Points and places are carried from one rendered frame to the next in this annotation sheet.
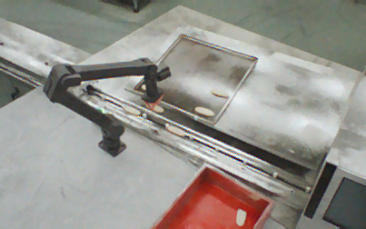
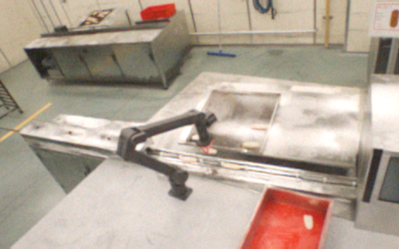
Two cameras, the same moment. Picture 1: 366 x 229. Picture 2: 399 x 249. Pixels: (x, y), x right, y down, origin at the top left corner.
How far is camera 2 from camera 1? 0.16 m
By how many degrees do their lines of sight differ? 8
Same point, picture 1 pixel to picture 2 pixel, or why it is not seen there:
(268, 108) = (301, 129)
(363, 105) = (382, 101)
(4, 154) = (92, 220)
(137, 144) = (202, 186)
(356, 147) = (390, 131)
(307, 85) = (325, 105)
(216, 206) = (285, 219)
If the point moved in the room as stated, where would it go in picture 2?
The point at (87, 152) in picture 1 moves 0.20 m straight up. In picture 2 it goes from (160, 201) to (148, 177)
